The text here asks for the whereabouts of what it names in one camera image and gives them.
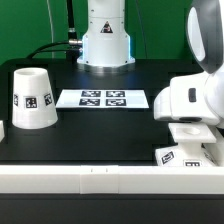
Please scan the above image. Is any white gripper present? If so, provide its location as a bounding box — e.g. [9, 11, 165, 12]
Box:
[154, 70, 224, 129]

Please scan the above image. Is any thin white cable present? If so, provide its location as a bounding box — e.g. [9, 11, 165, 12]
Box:
[46, 0, 55, 59]

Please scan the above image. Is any white lamp base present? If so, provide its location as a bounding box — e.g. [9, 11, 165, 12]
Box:
[155, 123, 216, 167]

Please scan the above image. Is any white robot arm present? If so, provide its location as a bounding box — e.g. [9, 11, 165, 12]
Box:
[77, 0, 224, 129]

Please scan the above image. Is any white left fence bar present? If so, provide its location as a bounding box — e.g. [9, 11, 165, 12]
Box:
[0, 120, 5, 142]

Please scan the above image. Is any white front fence bar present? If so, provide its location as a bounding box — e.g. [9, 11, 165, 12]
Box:
[0, 165, 224, 194]

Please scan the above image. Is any white marker sheet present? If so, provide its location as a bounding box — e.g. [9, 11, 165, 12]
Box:
[56, 89, 149, 109]

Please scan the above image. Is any thick black cable with connector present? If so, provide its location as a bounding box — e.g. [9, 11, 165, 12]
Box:
[66, 0, 78, 61]

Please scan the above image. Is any white lamp shade cone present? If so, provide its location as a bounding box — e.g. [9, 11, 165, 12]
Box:
[12, 67, 58, 129]

